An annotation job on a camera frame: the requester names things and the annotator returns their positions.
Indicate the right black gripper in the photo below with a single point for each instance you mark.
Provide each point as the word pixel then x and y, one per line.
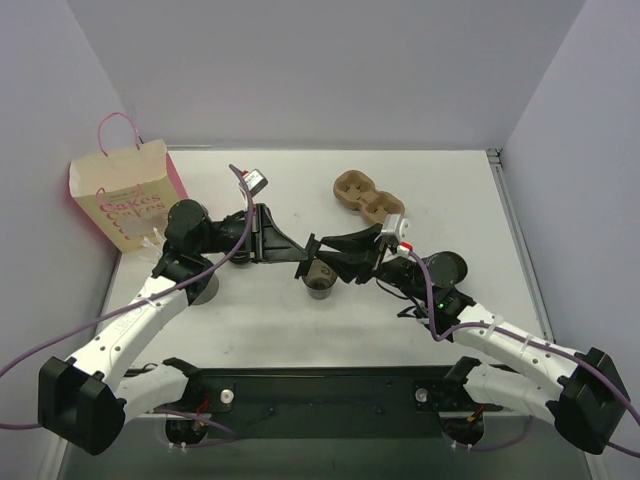
pixel 375 255

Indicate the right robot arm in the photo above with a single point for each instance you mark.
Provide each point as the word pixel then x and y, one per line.
pixel 581 394

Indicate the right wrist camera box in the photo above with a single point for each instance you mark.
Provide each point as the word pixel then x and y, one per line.
pixel 393 231

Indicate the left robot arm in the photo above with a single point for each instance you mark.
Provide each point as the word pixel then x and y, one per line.
pixel 87 399

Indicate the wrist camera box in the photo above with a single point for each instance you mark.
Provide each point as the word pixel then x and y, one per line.
pixel 255 181
pixel 393 231

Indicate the brown cardboard cup carrier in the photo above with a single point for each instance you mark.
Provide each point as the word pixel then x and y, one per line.
pixel 356 191

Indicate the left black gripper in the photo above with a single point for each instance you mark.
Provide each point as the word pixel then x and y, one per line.
pixel 258 234

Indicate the dark transparent coffee cup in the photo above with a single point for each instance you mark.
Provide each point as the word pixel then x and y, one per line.
pixel 319 280

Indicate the pink and beige paper bag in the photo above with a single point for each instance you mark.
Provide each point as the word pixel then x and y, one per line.
pixel 128 192

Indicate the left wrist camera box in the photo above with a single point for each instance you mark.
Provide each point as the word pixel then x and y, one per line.
pixel 255 181

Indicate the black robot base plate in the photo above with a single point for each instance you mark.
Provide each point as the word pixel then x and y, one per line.
pixel 406 402

